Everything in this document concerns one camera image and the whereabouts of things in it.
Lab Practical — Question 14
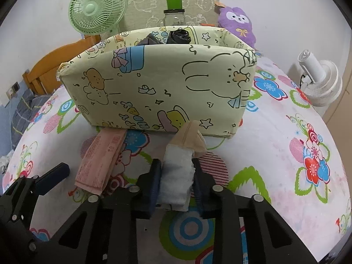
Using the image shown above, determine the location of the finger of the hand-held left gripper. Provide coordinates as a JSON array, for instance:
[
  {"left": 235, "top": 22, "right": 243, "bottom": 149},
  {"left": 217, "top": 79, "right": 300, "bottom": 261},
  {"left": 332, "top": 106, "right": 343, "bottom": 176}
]
[{"left": 5, "top": 163, "right": 70, "bottom": 215}]

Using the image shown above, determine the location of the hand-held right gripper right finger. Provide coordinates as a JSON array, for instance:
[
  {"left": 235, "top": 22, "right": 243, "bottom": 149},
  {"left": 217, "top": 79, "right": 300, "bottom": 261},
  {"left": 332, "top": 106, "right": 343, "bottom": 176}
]
[{"left": 192, "top": 159, "right": 317, "bottom": 264}]

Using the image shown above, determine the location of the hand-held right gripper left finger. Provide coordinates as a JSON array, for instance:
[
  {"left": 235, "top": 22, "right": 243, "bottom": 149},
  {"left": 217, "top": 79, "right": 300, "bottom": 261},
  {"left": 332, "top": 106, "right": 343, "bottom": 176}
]
[{"left": 47, "top": 158, "right": 165, "bottom": 264}]

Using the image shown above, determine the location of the white sock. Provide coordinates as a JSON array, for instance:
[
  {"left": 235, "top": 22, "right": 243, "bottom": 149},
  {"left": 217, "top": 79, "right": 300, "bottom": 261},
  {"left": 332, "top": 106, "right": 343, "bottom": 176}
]
[{"left": 158, "top": 143, "right": 196, "bottom": 212}]

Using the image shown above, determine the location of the pink packet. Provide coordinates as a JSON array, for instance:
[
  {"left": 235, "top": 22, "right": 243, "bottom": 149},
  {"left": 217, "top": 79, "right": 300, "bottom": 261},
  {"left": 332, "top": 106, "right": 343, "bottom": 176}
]
[{"left": 74, "top": 129, "right": 128, "bottom": 194}]

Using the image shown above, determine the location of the yellow printed fabric storage box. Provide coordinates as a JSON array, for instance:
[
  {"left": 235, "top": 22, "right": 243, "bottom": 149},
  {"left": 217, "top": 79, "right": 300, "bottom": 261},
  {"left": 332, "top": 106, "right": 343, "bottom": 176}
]
[{"left": 56, "top": 25, "right": 257, "bottom": 139}]

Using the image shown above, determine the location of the grey drawstring pouch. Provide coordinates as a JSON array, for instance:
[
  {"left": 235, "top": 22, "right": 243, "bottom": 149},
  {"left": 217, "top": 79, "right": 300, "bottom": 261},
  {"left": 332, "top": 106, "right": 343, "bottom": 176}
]
[{"left": 136, "top": 32, "right": 168, "bottom": 47}]

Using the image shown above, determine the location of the black plastic bag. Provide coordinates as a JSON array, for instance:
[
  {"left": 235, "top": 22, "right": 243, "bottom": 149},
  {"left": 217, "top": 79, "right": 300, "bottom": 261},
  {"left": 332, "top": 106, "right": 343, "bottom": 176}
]
[{"left": 166, "top": 27, "right": 191, "bottom": 45}]

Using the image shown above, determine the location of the grey plaid blanket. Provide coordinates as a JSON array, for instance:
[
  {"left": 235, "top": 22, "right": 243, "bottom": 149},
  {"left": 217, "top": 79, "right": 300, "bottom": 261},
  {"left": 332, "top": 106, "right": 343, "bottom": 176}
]
[{"left": 8, "top": 88, "right": 53, "bottom": 143}]

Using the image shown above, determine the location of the floral printed sheet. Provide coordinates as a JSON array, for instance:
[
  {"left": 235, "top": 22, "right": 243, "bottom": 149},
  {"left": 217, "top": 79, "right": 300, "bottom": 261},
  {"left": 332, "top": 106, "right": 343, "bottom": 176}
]
[{"left": 0, "top": 52, "right": 347, "bottom": 264}]

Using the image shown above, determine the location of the wooden bed headboard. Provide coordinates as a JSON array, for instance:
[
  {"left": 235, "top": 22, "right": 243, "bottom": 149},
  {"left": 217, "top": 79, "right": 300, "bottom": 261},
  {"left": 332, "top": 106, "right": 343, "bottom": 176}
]
[{"left": 22, "top": 34, "right": 102, "bottom": 97}]

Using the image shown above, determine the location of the white desk fan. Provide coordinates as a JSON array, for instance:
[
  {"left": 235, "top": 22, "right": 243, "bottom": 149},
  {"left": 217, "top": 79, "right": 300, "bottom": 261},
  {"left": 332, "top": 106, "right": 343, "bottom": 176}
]
[{"left": 298, "top": 49, "right": 343, "bottom": 106}]

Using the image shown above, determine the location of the green desk fan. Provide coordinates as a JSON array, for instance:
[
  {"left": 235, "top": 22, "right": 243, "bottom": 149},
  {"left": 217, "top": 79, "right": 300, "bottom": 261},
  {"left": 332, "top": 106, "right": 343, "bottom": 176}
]
[{"left": 68, "top": 0, "right": 127, "bottom": 40}]

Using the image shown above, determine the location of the glass jar with green lid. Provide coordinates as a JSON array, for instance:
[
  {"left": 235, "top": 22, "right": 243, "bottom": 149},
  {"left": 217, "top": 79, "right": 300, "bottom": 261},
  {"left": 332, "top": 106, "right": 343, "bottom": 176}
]
[{"left": 163, "top": 0, "right": 185, "bottom": 27}]

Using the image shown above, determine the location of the purple plush toy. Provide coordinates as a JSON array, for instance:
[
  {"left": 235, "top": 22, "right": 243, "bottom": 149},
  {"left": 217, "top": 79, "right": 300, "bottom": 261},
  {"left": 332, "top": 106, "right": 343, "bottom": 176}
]
[{"left": 216, "top": 1, "right": 257, "bottom": 48}]

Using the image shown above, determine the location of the beige printed board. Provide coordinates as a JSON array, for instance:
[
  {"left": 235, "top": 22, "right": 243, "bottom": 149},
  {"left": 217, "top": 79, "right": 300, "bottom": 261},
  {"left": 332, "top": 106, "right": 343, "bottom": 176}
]
[{"left": 121, "top": 0, "right": 222, "bottom": 32}]

